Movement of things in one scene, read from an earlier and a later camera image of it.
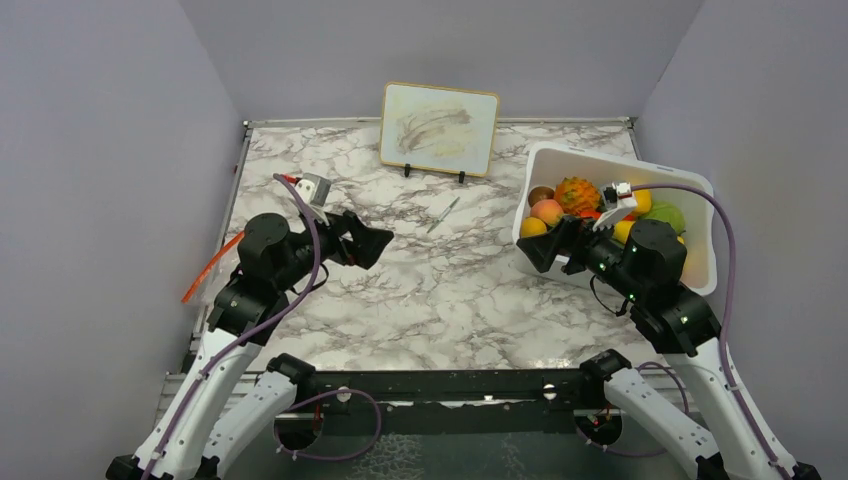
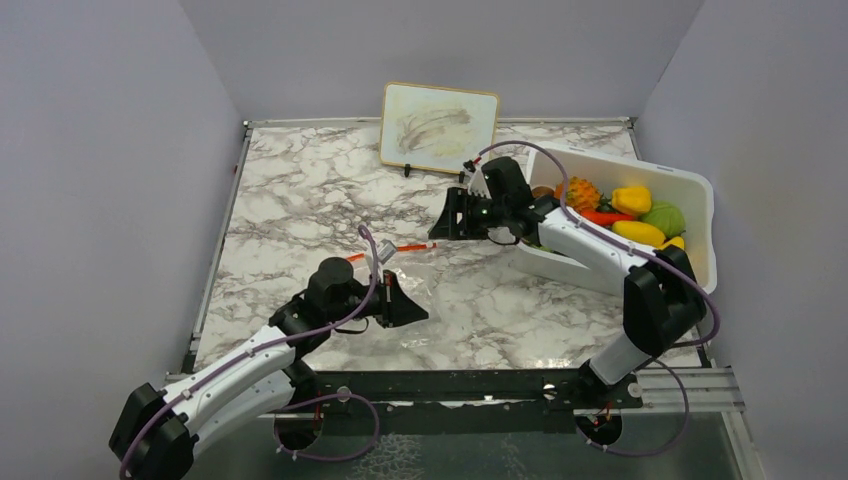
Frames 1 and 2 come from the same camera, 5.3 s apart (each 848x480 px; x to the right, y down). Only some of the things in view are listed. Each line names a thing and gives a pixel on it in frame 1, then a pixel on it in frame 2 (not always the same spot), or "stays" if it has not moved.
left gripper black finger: x=367 y=243 to x=398 y=308
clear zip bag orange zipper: x=216 y=273 to x=418 y=268
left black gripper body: x=329 y=242 to x=375 y=304
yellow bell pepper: x=644 y=198 stays
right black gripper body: x=594 y=250 to x=482 y=214
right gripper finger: x=543 y=250 to x=452 y=224
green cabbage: x=669 y=212 stays
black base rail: x=564 y=390 stays
